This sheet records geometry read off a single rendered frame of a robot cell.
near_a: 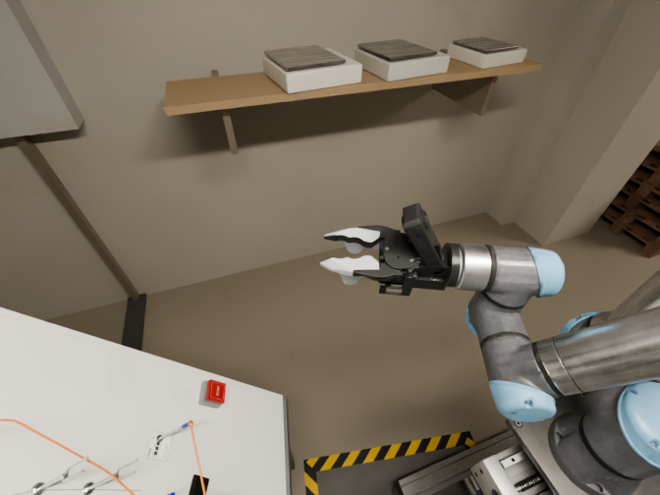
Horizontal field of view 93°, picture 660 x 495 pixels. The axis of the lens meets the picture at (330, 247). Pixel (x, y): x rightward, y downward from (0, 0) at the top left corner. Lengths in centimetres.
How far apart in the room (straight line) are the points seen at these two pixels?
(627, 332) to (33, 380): 90
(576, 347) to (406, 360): 173
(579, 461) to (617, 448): 10
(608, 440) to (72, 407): 96
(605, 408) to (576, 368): 27
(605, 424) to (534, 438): 17
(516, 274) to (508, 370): 14
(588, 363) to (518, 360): 8
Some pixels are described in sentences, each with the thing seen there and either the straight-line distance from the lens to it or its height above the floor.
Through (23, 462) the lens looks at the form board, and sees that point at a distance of 76.
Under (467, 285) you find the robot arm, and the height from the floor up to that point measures 156.
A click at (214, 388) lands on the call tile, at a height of 112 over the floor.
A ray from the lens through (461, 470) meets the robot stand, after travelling 183.
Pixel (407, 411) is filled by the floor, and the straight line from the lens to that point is 208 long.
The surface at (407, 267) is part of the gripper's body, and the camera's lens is 48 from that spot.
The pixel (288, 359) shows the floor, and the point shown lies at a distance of 216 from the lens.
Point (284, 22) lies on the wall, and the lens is 190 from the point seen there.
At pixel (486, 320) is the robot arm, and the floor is 148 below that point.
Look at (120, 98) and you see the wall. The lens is 197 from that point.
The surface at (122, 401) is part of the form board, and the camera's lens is 83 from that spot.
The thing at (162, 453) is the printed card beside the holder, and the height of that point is 117.
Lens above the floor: 193
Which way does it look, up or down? 44 degrees down
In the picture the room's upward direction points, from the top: straight up
